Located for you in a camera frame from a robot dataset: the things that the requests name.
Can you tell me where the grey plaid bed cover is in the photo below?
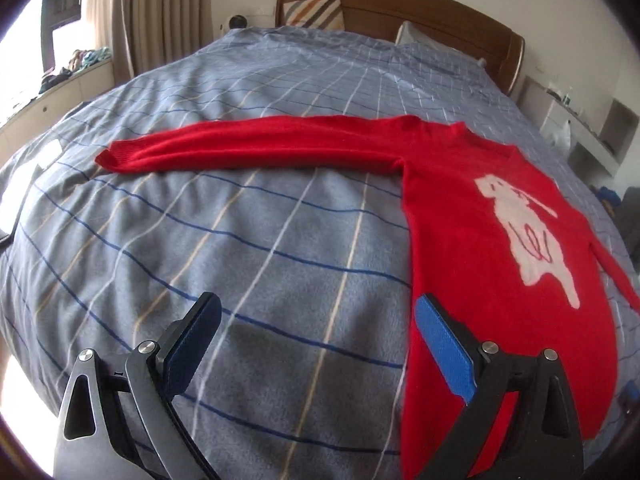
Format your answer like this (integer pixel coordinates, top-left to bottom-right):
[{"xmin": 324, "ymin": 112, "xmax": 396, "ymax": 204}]
[{"xmin": 1, "ymin": 27, "xmax": 639, "ymax": 479}]

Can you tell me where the small white round speaker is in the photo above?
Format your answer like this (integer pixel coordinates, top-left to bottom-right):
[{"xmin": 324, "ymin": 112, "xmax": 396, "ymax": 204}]
[{"xmin": 220, "ymin": 14, "xmax": 248, "ymax": 36}]

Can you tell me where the red knit sweater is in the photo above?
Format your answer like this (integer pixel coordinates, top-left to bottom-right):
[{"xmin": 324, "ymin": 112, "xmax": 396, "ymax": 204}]
[{"xmin": 94, "ymin": 112, "xmax": 640, "ymax": 480}]

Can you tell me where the clothes pile on windowsill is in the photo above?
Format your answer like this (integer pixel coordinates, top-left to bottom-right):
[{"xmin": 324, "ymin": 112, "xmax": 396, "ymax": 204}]
[{"xmin": 39, "ymin": 47, "xmax": 112, "ymax": 94}]

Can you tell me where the black smartphone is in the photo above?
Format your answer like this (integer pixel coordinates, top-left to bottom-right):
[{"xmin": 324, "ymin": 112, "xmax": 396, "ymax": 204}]
[{"xmin": 0, "ymin": 231, "xmax": 13, "ymax": 248}]

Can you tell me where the grey pillow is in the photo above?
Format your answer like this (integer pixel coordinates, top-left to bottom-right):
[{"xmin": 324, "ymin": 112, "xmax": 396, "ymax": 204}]
[{"xmin": 395, "ymin": 21, "xmax": 487, "ymax": 68}]

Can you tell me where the wooden headboard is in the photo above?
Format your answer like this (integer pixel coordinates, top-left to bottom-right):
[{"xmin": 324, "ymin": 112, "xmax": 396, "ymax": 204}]
[{"xmin": 274, "ymin": 0, "xmax": 525, "ymax": 96}]

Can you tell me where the beige curtain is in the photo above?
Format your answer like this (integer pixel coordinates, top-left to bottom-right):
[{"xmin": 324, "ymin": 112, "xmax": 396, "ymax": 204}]
[{"xmin": 81, "ymin": 0, "xmax": 214, "ymax": 84}]

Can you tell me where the white plastic bag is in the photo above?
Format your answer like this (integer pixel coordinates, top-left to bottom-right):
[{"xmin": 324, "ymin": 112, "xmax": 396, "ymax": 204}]
[{"xmin": 540, "ymin": 119, "xmax": 572, "ymax": 159}]

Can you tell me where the white bedside shelf unit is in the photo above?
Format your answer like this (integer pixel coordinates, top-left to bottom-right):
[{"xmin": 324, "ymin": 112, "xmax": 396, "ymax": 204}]
[{"xmin": 516, "ymin": 77, "xmax": 639, "ymax": 194}]

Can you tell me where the striped pillow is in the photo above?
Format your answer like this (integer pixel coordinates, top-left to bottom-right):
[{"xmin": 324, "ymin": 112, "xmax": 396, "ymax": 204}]
[{"xmin": 282, "ymin": 0, "xmax": 345, "ymax": 32}]

